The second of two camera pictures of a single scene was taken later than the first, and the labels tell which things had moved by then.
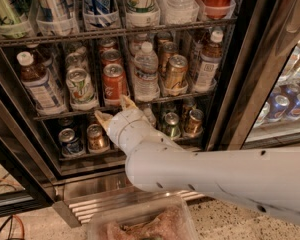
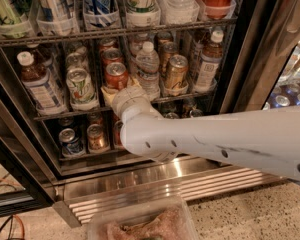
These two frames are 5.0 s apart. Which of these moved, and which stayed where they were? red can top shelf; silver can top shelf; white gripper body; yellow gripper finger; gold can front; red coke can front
Moved: white gripper body; yellow gripper finger
Stayed: gold can front; silver can top shelf; red can top shelf; red coke can front
